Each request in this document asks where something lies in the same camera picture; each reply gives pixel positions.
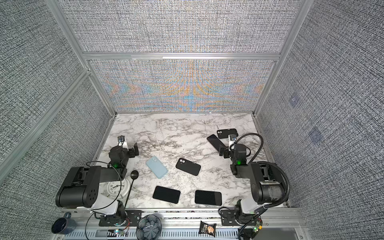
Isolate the white analog alarm clock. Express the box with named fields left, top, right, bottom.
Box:
left=107, top=179, right=131, bottom=199

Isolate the dark blue mug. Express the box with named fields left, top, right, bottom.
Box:
left=51, top=212, right=77, bottom=235

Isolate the light blue phone case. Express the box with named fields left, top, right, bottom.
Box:
left=146, top=156, right=168, bottom=179

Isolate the aluminium front rail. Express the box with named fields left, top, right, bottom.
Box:
left=49, top=207, right=310, bottom=240

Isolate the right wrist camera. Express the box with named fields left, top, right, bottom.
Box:
left=228, top=134, right=237, bottom=151

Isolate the black snack packet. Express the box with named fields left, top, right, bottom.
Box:
left=199, top=221, right=217, bottom=238

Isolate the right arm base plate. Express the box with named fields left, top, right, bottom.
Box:
left=219, top=209, right=241, bottom=227

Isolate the black phone case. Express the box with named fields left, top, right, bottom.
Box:
left=217, top=129, right=239, bottom=139
left=176, top=158, right=201, bottom=176

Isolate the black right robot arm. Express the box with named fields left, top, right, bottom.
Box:
left=219, top=144, right=290, bottom=226

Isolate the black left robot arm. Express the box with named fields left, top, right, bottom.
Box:
left=56, top=143, right=140, bottom=227

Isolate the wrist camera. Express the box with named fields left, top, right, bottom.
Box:
left=118, top=136, right=128, bottom=149
left=228, top=134, right=237, bottom=151

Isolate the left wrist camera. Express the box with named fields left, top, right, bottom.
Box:
left=118, top=136, right=128, bottom=149

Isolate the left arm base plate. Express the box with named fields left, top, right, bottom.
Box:
left=99, top=210, right=143, bottom=227

